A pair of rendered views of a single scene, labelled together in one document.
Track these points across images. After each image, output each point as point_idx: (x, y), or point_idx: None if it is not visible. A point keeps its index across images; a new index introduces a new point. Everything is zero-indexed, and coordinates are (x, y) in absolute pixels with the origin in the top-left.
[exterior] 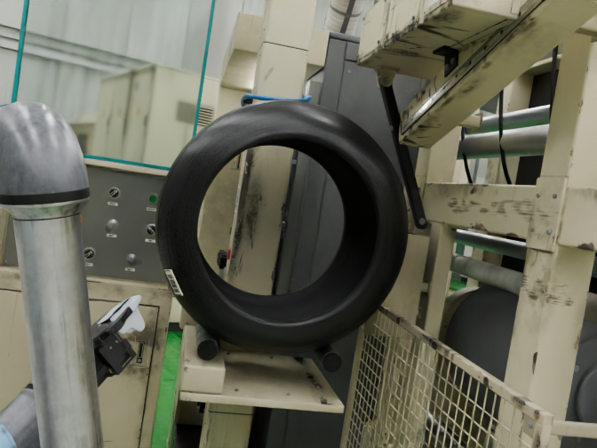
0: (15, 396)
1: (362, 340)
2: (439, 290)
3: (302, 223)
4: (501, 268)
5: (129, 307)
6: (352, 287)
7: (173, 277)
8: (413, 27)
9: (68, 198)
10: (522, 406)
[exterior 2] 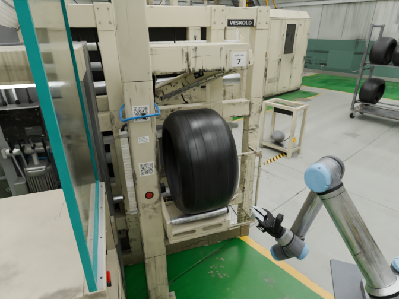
0: (295, 242)
1: None
2: None
3: (103, 163)
4: None
5: (261, 207)
6: (173, 166)
7: (236, 196)
8: (219, 70)
9: None
10: (256, 152)
